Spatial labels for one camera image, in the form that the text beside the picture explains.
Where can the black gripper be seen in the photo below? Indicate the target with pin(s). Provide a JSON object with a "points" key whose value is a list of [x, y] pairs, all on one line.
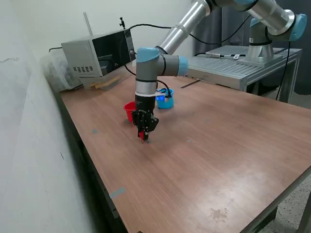
{"points": [[145, 104]]}

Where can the small white tag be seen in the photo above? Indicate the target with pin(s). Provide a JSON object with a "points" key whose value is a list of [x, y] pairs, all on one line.
{"points": [[236, 56]]}

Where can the clear plastic bag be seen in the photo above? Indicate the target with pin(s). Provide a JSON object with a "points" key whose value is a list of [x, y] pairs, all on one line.
{"points": [[56, 72]]}

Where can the white thin rod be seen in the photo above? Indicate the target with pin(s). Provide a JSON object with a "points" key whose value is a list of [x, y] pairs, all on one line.
{"points": [[88, 23]]}

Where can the black tape strip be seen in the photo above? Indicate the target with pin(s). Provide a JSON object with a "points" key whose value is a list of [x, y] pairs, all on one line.
{"points": [[190, 84]]}

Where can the red plastic cup bin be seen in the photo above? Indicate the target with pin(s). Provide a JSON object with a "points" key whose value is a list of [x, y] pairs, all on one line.
{"points": [[128, 110]]}

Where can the clear acrylic microwave stand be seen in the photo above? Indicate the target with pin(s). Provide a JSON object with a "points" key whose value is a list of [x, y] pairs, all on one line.
{"points": [[122, 74]]}

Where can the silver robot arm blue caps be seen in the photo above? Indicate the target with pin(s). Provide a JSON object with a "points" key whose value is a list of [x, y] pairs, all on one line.
{"points": [[145, 72]]}

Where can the wooden strip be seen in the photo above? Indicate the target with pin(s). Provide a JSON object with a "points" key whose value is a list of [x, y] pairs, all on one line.
{"points": [[109, 79], [103, 84]]}

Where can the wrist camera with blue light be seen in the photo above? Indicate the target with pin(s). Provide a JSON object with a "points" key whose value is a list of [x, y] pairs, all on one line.
{"points": [[160, 97]]}

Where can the aluminium robot base platform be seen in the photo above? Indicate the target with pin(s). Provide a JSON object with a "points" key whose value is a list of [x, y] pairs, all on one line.
{"points": [[226, 70]]}

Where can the blue plastic cup bin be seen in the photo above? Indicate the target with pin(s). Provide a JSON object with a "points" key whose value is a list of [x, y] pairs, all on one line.
{"points": [[168, 104]]}

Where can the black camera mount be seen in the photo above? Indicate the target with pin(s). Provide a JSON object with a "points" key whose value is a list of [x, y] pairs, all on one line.
{"points": [[122, 23]]}

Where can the silver microwave black door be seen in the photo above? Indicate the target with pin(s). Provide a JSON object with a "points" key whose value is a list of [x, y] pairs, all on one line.
{"points": [[80, 55]]}

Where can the red cube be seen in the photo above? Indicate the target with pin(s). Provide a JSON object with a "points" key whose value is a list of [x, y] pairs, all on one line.
{"points": [[140, 135]]}

